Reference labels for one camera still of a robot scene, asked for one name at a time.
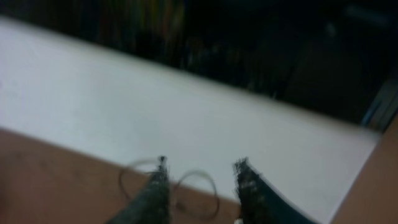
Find white usb cable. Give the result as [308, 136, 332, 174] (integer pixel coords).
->
[118, 157, 221, 219]

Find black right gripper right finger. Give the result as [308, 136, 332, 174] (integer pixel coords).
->
[234, 157, 315, 224]

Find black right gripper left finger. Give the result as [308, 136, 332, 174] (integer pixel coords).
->
[106, 156, 171, 224]

